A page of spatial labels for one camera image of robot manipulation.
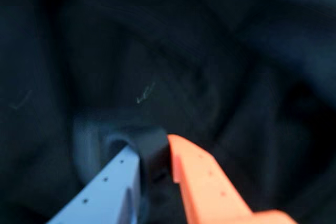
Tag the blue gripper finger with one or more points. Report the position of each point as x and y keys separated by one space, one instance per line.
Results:
x=110 y=195

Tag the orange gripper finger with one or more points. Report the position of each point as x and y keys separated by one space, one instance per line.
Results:
x=207 y=192

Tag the black fabric bag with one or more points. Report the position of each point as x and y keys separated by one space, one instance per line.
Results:
x=183 y=37

